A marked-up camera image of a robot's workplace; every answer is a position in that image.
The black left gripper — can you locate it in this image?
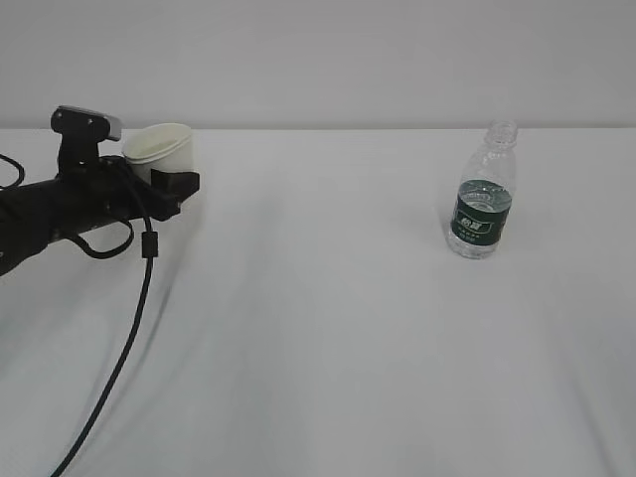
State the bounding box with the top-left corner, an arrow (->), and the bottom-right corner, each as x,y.
45,143 -> 201,234

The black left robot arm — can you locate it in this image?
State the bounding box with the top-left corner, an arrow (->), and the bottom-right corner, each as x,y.
1,145 -> 200,275

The black left camera cable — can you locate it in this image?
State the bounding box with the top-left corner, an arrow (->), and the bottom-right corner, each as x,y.
49,163 -> 161,477

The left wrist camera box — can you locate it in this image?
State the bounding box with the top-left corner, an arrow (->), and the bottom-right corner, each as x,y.
50,105 -> 122,144

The white paper cup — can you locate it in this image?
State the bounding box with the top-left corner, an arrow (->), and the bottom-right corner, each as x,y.
122,123 -> 194,184

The clear green-label water bottle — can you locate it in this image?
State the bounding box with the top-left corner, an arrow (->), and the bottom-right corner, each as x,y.
447,120 -> 518,259

